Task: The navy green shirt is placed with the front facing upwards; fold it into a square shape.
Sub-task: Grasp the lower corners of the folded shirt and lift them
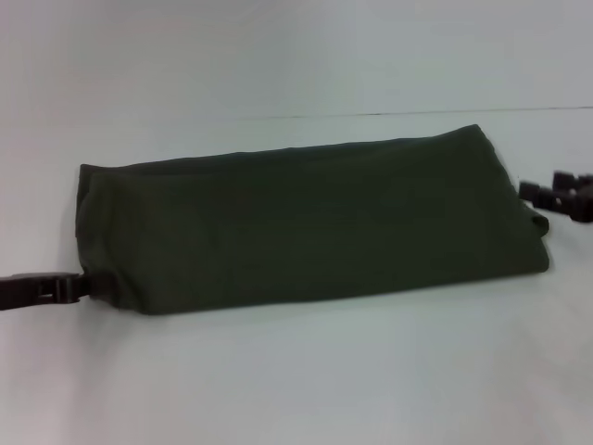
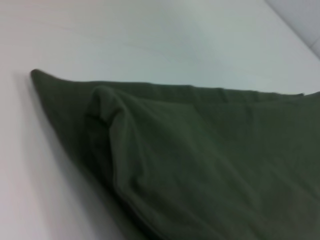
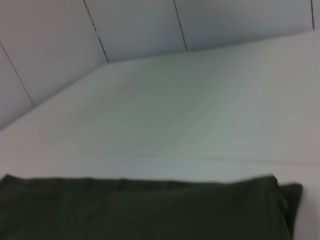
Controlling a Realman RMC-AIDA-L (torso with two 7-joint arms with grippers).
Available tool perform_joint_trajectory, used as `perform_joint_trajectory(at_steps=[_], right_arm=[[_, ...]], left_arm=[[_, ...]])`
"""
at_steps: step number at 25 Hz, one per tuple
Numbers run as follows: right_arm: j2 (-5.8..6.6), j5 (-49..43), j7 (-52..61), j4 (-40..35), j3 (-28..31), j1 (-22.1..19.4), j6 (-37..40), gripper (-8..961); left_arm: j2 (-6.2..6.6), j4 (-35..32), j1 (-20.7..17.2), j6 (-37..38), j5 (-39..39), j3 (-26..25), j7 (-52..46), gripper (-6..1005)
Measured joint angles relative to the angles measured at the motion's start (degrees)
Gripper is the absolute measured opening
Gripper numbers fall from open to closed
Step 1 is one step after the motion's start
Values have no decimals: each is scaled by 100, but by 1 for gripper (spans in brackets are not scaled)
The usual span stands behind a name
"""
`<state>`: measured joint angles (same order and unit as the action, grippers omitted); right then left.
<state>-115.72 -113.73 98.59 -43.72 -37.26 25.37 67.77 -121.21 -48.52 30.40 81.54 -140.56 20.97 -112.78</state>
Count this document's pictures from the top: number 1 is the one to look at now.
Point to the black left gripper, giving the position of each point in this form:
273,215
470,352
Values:
28,292

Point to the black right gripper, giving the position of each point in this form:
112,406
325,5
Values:
579,201

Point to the dark green FREE t-shirt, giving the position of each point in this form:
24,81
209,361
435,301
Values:
301,232

